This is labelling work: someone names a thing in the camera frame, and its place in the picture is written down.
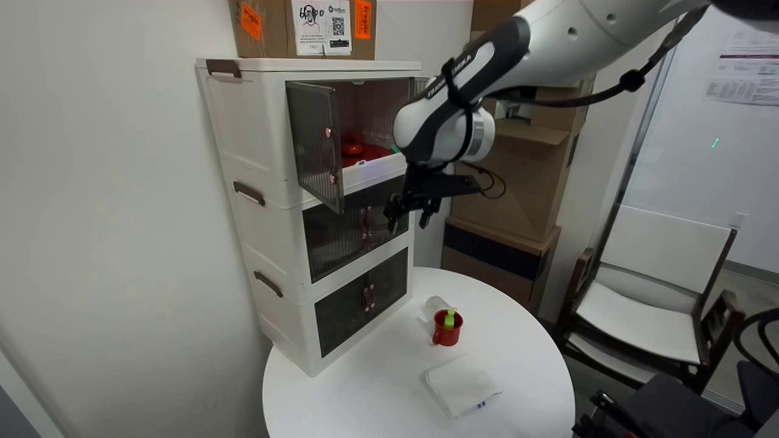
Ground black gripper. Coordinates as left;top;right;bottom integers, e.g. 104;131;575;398
381;164;457;233

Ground red cup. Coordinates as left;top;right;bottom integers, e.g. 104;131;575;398
430;309;464;350

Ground clear plastic measuring cup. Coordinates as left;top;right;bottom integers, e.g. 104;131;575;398
417;295;457;328

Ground smoked translucent cabinet door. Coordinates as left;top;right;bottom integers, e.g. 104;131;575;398
282;79;347;216

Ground folded white cloth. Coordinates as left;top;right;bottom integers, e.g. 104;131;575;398
420;359;503;418

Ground white three-tier storage cabinet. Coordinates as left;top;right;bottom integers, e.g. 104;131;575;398
194;57;425;378

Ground labelled cardboard box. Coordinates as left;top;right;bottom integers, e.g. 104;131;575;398
228;0;379;61

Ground white wooden folding chair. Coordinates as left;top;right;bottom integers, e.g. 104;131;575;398
558;204;747;395

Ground black office chair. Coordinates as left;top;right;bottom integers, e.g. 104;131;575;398
571;304;779;438

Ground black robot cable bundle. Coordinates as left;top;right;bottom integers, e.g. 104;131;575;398
478;5;711;113

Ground white wall poster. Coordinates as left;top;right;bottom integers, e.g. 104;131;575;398
703;51;779;109

